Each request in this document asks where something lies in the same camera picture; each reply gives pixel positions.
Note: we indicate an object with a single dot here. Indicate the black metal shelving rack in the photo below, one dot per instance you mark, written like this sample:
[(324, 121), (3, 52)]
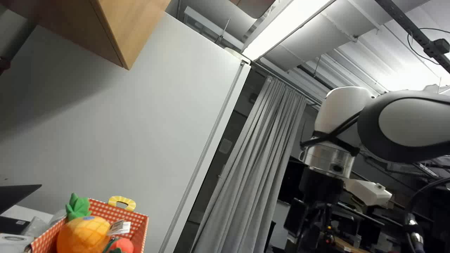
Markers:
[(374, 226)]

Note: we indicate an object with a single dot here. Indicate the orange red plush toy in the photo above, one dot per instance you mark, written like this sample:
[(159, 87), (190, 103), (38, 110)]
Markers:
[(123, 246)]

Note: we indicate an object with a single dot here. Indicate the long ceiling light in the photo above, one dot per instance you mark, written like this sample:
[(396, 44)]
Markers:
[(282, 25)]

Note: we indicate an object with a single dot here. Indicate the black overhead pole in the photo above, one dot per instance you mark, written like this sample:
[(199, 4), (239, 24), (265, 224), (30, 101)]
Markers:
[(408, 25)]

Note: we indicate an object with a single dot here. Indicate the white plush tag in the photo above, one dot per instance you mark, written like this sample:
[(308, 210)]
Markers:
[(120, 228)]

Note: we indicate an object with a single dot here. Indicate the pineapple plush toy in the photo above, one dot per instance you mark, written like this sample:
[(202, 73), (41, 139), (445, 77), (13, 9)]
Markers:
[(82, 233)]

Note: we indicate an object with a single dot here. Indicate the wicker basket red checked lining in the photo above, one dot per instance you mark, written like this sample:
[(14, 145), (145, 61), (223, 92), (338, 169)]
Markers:
[(137, 225)]

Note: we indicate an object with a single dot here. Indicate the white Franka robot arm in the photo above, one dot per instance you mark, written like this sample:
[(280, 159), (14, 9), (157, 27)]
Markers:
[(403, 127)]

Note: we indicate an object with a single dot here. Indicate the grey box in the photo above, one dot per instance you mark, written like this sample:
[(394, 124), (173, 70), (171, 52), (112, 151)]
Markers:
[(33, 215)]

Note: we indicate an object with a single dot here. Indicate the wooden wall cabinet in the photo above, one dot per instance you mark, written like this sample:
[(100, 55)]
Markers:
[(117, 23)]

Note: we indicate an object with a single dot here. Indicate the grey curtain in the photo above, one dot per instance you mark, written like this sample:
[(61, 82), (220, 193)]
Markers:
[(254, 177)]

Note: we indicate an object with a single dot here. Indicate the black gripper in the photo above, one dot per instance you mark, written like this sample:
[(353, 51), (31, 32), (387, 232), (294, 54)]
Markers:
[(324, 187)]

